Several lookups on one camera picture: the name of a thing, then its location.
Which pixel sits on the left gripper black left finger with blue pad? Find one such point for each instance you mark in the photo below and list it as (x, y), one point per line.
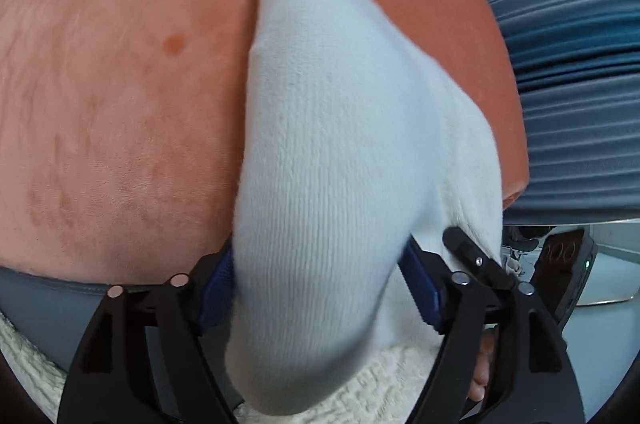
(141, 359)

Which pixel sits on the cream fluffy rug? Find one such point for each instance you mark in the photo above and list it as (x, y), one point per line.
(384, 391)

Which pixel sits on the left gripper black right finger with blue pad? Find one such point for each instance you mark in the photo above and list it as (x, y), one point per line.
(459, 308)

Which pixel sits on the grey leather bed frame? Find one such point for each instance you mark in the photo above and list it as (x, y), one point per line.
(52, 314)

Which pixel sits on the orange velvet bed blanket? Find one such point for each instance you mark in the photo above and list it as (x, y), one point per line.
(122, 124)

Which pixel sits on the person's right hand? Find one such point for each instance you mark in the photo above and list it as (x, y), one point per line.
(481, 375)

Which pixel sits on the cream knit cardigan red buttons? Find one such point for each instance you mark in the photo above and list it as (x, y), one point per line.
(356, 142)

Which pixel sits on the blue grey pleated curtain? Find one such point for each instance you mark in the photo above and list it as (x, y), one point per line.
(576, 64)

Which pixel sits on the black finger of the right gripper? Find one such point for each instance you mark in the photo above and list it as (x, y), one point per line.
(484, 268)

